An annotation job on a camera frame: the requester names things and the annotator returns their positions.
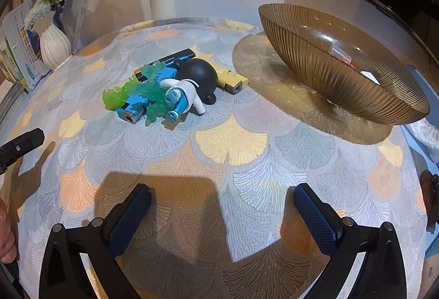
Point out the brown object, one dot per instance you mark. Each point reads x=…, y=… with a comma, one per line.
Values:
x=430, y=189

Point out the teal spiky plastic toy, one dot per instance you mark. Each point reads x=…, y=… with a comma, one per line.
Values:
x=152, y=93

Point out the white plastic bag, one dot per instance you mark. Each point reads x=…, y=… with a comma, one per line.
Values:
x=423, y=134

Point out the black blue marker pen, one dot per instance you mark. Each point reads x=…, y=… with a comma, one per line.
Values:
x=178, y=57

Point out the clear jar with red label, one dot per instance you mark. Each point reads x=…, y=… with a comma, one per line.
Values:
x=338, y=52

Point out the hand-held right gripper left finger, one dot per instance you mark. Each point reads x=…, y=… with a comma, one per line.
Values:
x=127, y=223

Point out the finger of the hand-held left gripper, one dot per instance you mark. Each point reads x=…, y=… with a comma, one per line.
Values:
x=24, y=144

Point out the black ball figure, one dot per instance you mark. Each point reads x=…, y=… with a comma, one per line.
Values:
x=199, y=74

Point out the person's left hand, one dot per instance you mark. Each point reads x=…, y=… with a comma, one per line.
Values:
x=7, y=237

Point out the white ribbed vase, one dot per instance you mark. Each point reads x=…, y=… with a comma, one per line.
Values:
x=55, y=47

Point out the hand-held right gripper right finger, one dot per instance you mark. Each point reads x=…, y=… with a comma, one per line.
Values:
x=315, y=216

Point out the stack of green books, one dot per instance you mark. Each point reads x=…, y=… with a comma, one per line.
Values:
x=7, y=62

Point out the grey ribbed panel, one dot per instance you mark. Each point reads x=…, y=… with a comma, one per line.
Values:
x=10, y=103

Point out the light blue lighter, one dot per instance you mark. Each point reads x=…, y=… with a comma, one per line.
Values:
x=132, y=112

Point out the yellow lighter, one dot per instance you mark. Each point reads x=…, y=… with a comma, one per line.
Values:
x=231, y=79

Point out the green spiky plastic toy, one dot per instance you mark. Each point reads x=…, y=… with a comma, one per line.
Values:
x=115, y=96

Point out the blue and white figure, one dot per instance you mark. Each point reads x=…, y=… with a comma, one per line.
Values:
x=181, y=96

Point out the colourful printed booklet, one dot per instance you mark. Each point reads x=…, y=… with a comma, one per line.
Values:
x=25, y=38

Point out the amber ribbed glass bowl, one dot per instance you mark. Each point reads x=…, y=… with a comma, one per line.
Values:
x=329, y=79

